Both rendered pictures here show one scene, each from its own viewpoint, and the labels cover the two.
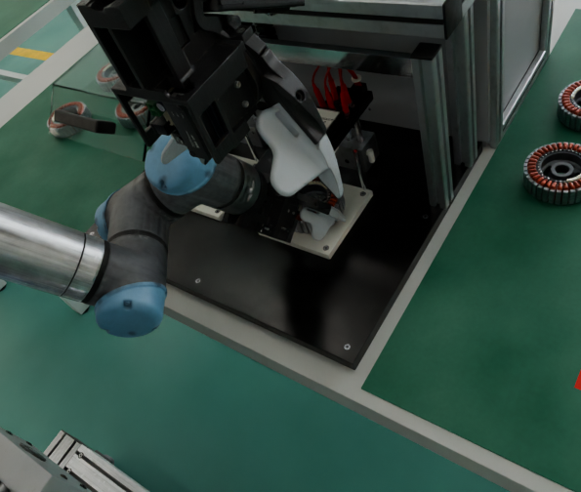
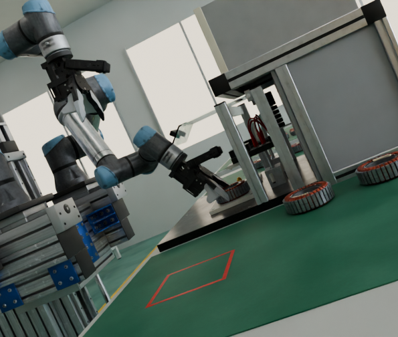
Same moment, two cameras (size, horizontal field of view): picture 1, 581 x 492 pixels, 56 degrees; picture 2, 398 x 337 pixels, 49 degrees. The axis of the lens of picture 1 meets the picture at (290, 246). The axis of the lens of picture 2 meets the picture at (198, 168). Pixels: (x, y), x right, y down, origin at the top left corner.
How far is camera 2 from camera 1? 1.20 m
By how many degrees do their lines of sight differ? 62
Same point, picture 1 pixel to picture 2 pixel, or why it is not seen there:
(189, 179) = (136, 140)
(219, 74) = (57, 80)
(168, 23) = (52, 69)
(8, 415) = not seen: hidden behind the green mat
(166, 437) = not seen: outside the picture
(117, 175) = not seen: hidden behind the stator
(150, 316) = (100, 178)
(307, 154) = (73, 105)
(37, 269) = (88, 152)
